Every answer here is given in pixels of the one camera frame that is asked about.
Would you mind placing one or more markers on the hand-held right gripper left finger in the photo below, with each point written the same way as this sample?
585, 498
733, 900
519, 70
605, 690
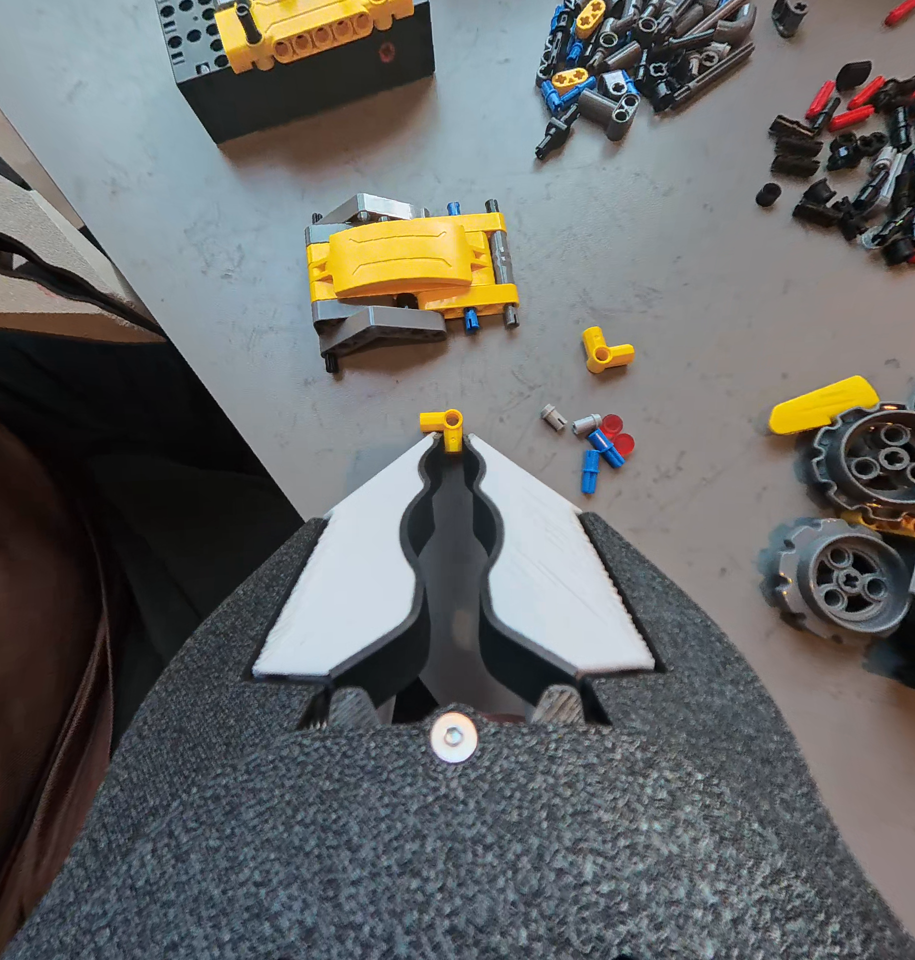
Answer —
345, 592

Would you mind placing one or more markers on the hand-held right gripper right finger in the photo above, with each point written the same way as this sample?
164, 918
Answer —
562, 592

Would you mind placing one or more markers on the blue pin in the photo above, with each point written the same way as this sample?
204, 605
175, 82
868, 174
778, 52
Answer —
590, 471
606, 448

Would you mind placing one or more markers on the yellow angle connector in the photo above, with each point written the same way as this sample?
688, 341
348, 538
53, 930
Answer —
604, 360
450, 420

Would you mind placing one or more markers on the black elbow piece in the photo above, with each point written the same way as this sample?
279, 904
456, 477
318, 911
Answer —
790, 15

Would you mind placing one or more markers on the grey desk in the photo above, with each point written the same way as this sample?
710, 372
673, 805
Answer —
690, 300

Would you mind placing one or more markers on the red round stud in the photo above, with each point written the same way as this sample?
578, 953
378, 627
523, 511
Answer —
613, 424
625, 445

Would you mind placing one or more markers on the light grey pin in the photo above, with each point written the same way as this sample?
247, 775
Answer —
586, 424

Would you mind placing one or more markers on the grey sprocket wheel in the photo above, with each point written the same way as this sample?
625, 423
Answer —
851, 577
855, 465

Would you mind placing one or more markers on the yellow curved panel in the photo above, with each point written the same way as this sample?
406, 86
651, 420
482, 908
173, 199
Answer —
817, 409

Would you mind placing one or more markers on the person's brown sweater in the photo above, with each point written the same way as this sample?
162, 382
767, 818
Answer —
30, 675

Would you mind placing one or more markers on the yellow and grey brick assembly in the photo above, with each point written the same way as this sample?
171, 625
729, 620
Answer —
397, 259

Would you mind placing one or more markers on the black round bush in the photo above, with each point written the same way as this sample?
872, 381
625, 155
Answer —
767, 194

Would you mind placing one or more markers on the black and yellow brick assembly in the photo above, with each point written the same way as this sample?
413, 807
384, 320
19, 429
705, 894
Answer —
315, 97

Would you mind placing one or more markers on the pile of blue grey pieces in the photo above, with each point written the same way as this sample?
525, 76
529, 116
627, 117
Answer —
637, 67

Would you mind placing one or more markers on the pile of black red pieces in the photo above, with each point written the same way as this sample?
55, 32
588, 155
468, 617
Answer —
877, 165

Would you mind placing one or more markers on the red pin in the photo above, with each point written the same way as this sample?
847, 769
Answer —
901, 11

